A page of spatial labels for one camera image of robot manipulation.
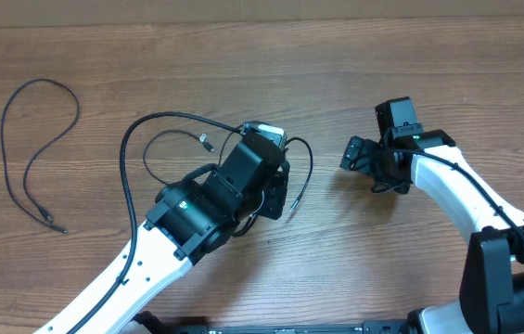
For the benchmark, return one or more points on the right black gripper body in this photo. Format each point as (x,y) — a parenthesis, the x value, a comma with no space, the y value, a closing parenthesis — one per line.
(391,177)

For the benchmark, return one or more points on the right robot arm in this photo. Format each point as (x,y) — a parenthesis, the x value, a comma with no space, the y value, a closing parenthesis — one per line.
(491,295)

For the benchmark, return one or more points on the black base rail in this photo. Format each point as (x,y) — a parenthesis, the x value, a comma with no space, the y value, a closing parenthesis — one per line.
(146,322)

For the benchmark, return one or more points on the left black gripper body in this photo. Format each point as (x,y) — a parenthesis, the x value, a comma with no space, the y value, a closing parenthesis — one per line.
(273,194)

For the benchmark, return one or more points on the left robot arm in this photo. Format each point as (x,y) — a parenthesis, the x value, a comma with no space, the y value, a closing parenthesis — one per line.
(191,218)

